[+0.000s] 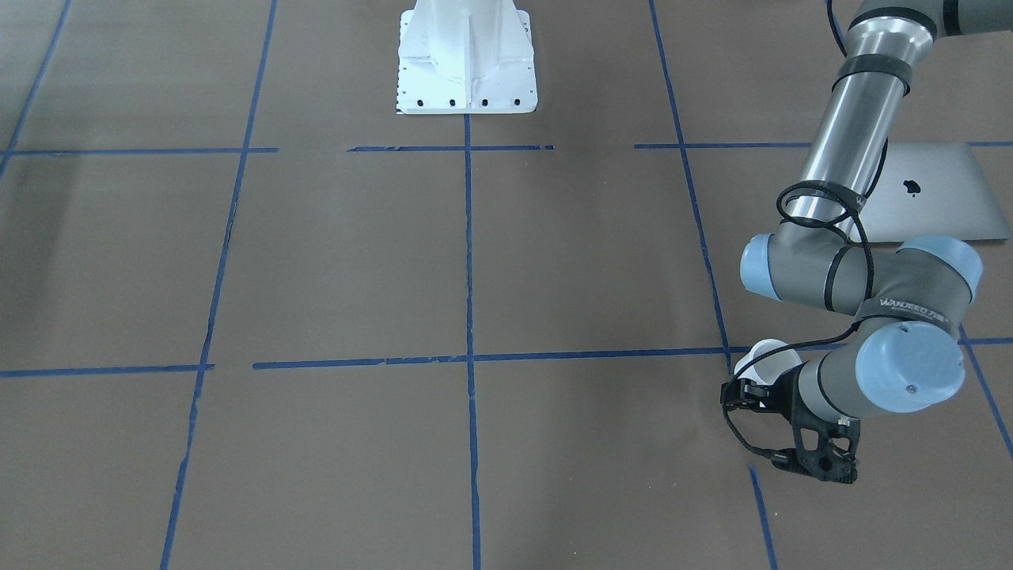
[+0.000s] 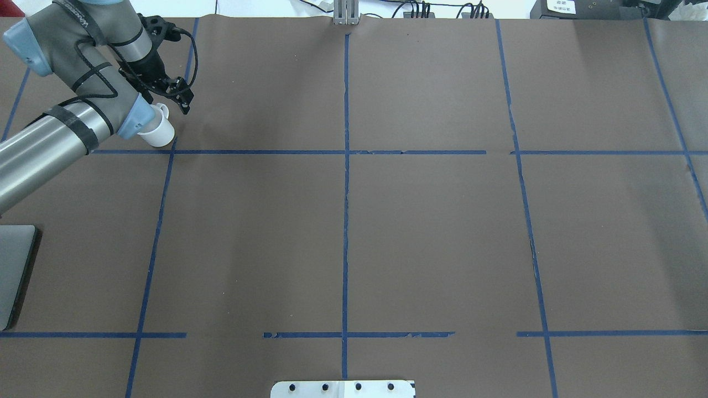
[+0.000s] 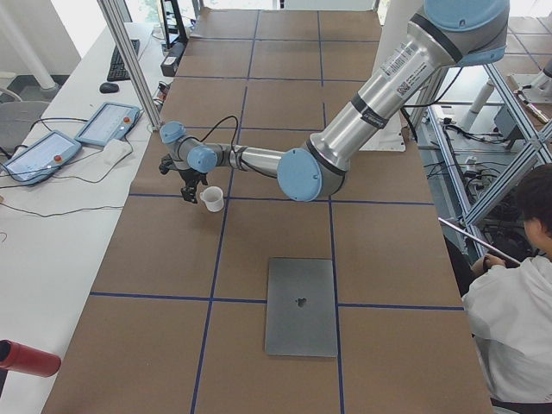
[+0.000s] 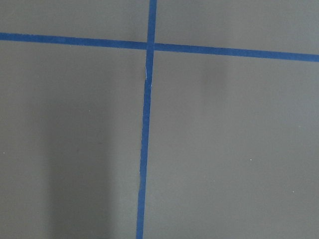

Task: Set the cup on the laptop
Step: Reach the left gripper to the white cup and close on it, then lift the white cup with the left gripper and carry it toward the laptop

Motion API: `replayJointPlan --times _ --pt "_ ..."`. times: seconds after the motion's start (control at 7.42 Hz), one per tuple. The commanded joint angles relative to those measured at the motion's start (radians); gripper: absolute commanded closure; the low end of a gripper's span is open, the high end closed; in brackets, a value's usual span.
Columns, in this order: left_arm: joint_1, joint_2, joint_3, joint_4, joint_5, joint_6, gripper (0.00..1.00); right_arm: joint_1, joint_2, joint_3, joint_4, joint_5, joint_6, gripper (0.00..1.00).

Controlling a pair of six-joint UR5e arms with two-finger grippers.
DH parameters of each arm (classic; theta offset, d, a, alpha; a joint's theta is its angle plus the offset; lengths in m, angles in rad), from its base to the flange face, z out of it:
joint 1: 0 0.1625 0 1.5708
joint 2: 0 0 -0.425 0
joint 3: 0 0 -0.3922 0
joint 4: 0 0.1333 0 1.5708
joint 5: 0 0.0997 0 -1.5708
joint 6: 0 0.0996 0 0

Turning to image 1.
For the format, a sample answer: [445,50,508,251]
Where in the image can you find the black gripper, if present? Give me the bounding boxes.
[720,367,802,419]

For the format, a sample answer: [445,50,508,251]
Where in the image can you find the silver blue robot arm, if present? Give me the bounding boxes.
[721,1,1011,425]

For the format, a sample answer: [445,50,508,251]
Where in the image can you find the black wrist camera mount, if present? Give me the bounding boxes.
[785,394,861,485]

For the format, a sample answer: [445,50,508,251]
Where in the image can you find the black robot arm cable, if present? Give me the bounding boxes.
[722,0,891,468]

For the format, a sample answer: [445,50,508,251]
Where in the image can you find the white camera mast pedestal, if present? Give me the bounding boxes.
[396,1,539,115]

